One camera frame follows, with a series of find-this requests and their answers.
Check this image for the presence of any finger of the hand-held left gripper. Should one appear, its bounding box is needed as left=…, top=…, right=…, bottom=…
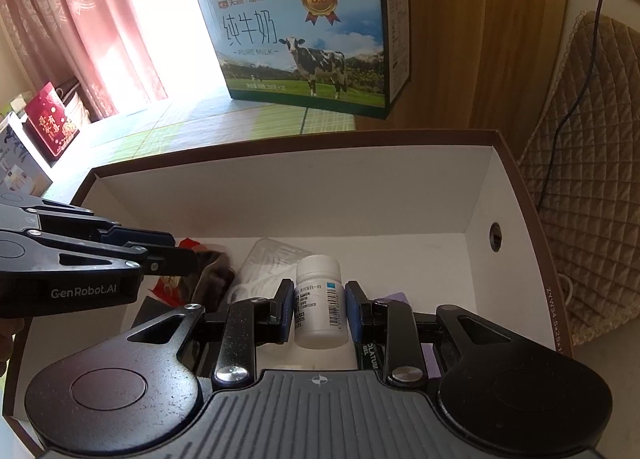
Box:
left=0, top=193, right=176, bottom=249
left=0, top=230, right=198, bottom=276

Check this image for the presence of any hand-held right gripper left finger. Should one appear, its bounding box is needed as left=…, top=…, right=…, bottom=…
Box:
left=127, top=279, right=296, bottom=388

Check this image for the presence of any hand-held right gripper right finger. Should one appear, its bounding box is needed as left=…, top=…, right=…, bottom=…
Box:
left=345, top=280, right=516, bottom=387

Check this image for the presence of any red snack packet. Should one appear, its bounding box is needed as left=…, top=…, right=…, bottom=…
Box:
left=152, top=237, right=201, bottom=305

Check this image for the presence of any small white bottle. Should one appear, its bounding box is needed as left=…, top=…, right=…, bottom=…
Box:
left=293, top=254, right=350, bottom=350

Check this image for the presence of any purple bottle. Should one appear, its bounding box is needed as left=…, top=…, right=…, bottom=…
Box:
left=374, top=291, right=451, bottom=380

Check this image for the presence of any brown velvet scrunchie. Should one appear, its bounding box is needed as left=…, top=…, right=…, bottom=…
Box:
left=192, top=248, right=236, bottom=313

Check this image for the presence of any green tube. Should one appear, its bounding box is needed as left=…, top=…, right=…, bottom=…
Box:
left=355, top=338, right=386, bottom=373

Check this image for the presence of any clear plastic container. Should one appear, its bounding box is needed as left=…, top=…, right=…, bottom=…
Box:
left=229, top=237, right=314, bottom=310

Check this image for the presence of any brown storage box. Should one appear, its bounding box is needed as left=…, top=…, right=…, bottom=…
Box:
left=0, top=128, right=574, bottom=459

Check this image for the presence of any white humidifier box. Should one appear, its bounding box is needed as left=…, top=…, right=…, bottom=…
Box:
left=0, top=111, right=54, bottom=198

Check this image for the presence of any red gift box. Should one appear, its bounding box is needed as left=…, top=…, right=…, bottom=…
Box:
left=24, top=82, right=81, bottom=158

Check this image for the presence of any pink curtain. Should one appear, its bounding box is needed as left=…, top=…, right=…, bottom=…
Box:
left=0, top=0, right=169, bottom=120

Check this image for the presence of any cow print milk carton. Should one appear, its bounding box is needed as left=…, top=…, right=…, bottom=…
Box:
left=195, top=0, right=414, bottom=120

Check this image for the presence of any brown quilted chair cushion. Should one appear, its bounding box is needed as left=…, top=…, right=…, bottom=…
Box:
left=517, top=8, right=640, bottom=348

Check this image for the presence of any wooden cabinet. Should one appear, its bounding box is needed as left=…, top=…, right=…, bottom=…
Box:
left=379, top=0, right=571, bottom=141

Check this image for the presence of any white cable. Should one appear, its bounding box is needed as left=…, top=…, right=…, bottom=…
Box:
left=556, top=271, right=574, bottom=311

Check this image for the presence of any charging cable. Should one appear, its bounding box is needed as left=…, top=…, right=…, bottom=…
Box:
left=537, top=0, right=640, bottom=210

